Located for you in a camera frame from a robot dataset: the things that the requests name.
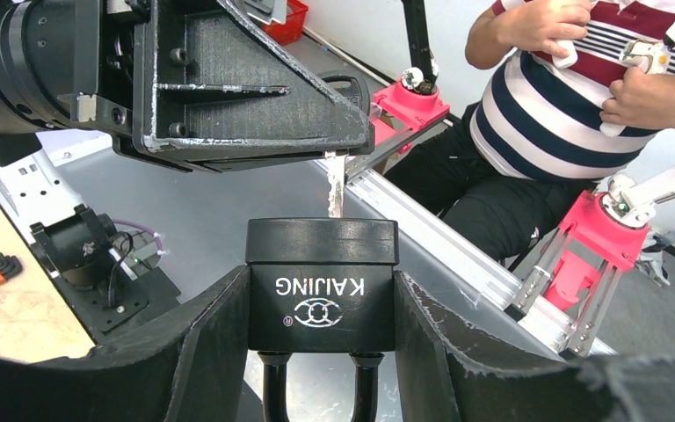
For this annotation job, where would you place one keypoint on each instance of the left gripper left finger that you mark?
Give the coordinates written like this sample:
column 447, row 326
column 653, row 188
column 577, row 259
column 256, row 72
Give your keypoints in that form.
column 186, row 365

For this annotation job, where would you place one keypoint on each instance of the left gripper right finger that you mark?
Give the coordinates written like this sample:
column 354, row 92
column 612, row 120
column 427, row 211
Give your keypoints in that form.
column 449, row 369

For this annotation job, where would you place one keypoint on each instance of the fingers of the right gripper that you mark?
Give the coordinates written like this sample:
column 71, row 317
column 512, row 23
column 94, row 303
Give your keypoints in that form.
column 213, row 92

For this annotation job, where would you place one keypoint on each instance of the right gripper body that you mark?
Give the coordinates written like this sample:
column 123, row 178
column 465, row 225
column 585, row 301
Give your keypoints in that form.
column 68, row 65

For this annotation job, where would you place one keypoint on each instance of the black fob key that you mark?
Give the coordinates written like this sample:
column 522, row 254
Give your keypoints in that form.
column 352, row 86

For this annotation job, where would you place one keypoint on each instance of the black padlock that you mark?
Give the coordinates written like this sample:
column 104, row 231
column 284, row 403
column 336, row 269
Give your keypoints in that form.
column 321, row 285

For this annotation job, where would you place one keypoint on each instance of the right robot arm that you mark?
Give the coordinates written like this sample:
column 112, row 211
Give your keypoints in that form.
column 108, row 293

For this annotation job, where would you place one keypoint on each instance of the person in striped shirt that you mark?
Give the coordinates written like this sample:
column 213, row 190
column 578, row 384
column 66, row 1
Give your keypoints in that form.
column 559, row 114

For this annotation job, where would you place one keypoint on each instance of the pink fixture on rail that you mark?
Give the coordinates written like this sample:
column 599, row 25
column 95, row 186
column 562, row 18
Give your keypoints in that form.
column 598, row 240

